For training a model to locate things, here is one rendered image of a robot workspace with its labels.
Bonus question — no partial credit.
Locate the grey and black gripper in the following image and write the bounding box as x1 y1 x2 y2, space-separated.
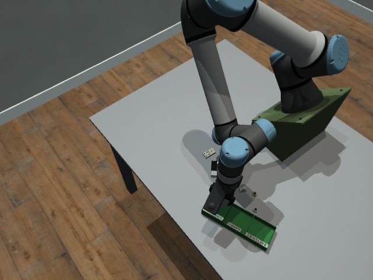
209 175 243 207

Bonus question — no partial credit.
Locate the beige domino tile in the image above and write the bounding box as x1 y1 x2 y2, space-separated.
202 148 216 158

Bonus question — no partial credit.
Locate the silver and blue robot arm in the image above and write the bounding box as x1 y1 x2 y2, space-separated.
181 0 349 184

